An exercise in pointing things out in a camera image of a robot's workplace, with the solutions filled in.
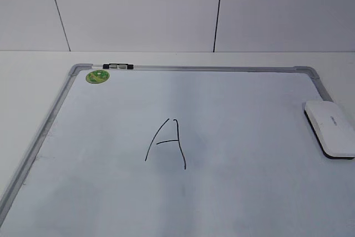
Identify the black board hanger clip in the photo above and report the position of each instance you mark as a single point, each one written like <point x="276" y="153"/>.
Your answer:
<point x="118" y="66"/>

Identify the white board eraser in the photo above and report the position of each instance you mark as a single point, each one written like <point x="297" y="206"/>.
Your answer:
<point x="332" y="129"/>

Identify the round green sticker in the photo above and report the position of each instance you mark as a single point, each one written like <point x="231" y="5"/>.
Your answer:
<point x="97" y="76"/>

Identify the white board with grey frame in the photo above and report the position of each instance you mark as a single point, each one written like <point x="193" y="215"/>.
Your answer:
<point x="181" y="151"/>

